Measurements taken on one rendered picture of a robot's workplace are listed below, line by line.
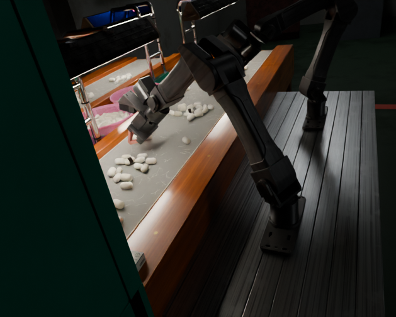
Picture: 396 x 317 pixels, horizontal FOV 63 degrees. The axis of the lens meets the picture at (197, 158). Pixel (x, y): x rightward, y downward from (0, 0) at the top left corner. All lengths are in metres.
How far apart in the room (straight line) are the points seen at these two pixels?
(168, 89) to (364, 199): 0.56
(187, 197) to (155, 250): 0.17
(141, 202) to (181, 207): 0.13
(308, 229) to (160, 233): 0.33
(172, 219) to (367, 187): 0.51
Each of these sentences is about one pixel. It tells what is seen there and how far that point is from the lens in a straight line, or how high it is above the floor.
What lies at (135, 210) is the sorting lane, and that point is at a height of 0.74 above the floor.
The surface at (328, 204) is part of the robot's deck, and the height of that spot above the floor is 0.67.
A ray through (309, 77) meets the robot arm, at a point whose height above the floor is 0.84.
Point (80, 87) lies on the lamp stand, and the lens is 1.12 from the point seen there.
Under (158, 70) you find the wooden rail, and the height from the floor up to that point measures 0.74.
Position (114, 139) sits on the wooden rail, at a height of 0.76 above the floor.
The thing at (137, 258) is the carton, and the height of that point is 0.78.
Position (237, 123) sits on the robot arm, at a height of 0.91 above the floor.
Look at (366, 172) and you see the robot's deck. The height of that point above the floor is 0.67.
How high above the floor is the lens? 1.20
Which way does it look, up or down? 29 degrees down
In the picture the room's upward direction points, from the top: 10 degrees counter-clockwise
